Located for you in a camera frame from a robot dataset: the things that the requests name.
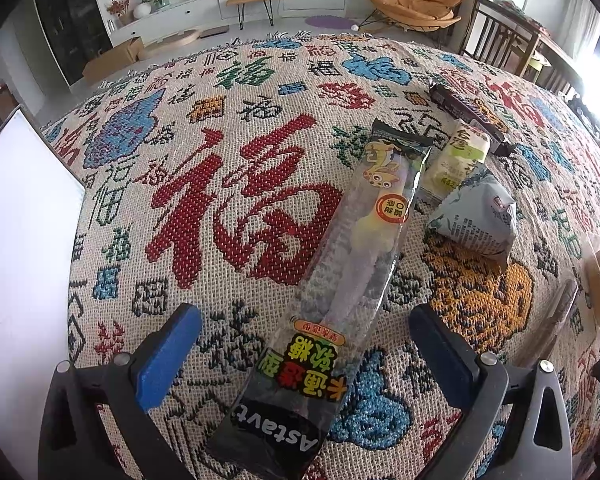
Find orange lounge chair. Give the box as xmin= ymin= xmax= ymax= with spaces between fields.
xmin=364 ymin=0 xmax=465 ymax=33

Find red flowers in vase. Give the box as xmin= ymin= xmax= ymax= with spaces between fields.
xmin=106 ymin=0 xmax=133 ymax=28

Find black glass display cabinet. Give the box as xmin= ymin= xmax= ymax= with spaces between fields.
xmin=32 ymin=0 xmax=113 ymax=86

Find dark chocolate bar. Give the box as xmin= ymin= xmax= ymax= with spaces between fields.
xmin=428 ymin=82 xmax=518 ymax=157

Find brown cardboard box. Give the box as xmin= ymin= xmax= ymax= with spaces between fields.
xmin=82 ymin=37 xmax=146 ymax=83

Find white cardboard box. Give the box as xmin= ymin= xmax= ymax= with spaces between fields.
xmin=0 ymin=105 xmax=87 ymax=480

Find pale rice cracker packet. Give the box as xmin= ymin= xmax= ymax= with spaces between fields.
xmin=420 ymin=120 xmax=492 ymax=206

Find grey triangular snack packet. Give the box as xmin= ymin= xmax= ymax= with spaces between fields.
xmin=426 ymin=170 xmax=518 ymax=273

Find long clear gummy candy packet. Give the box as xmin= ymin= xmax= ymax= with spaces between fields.
xmin=205 ymin=117 xmax=436 ymax=480

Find printed woven blanket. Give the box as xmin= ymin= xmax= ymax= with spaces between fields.
xmin=40 ymin=32 xmax=600 ymax=480

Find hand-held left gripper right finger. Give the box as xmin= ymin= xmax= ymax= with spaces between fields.
xmin=409 ymin=304 xmax=573 ymax=480

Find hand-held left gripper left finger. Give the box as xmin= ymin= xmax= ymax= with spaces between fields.
xmin=39 ymin=303 xmax=202 ymax=480

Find wooden dining table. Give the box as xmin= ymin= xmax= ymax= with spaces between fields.
xmin=527 ymin=7 xmax=588 ymax=86

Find dark wooden chair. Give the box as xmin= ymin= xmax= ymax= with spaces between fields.
xmin=458 ymin=0 xmax=541 ymax=78

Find purple floor mat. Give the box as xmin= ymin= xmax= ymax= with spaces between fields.
xmin=305 ymin=16 xmax=353 ymax=31

